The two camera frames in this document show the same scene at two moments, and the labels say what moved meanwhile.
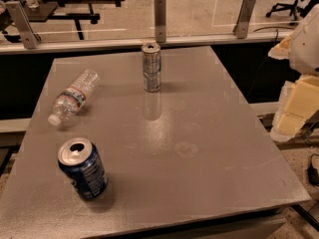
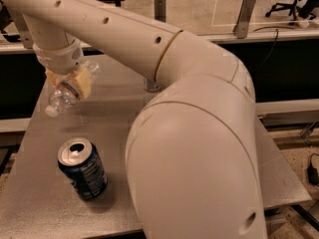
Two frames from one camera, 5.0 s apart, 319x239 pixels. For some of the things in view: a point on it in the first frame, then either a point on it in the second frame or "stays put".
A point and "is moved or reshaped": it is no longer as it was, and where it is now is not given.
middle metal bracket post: (159, 20) stays put
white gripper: (306, 52) → (62, 61)
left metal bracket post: (29, 38) stays put
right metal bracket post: (241, 26) stays put
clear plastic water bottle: (70, 102) is moved or reshaped
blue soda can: (82, 162) stays put
